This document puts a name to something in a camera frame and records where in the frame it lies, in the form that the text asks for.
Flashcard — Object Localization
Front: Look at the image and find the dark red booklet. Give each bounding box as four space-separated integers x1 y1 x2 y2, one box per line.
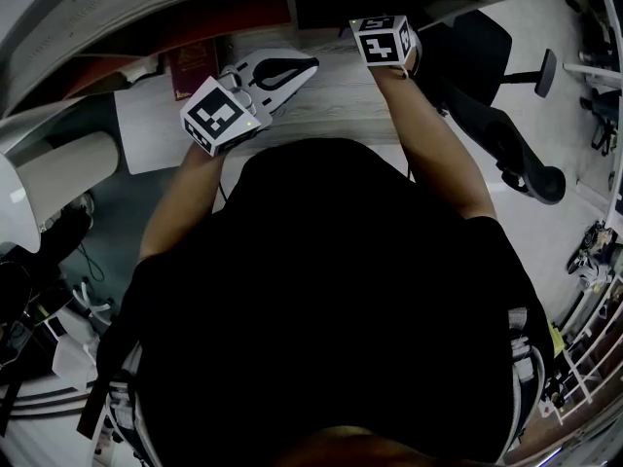
166 38 221 103

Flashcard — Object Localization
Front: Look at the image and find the white cloth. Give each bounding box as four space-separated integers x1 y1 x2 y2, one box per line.
113 72 197 177

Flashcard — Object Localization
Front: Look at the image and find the person's right forearm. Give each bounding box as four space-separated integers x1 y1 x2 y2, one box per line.
374 63 498 222

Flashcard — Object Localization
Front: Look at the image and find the person's left forearm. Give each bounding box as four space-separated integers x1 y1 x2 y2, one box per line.
138 141 226 263

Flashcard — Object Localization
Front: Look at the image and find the grey harness strap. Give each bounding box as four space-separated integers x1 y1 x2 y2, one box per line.
507 307 547 451

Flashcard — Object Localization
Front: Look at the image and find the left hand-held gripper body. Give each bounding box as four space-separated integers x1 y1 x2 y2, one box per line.
179 49 320 158

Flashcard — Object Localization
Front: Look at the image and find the black harness strap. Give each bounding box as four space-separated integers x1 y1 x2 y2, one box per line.
76 341 143 440

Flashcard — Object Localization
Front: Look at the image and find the black office chair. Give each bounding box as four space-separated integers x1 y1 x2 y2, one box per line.
420 9 568 207

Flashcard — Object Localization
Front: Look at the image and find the green cable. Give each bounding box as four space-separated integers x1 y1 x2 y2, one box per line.
80 239 106 284

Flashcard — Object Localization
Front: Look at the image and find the white metal rack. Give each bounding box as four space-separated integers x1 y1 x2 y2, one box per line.
554 272 623 425

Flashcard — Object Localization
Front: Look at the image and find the person's black shirt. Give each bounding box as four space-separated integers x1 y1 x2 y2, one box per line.
95 136 556 467

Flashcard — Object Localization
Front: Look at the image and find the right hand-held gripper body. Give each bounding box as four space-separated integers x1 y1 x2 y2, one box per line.
348 15 422 79

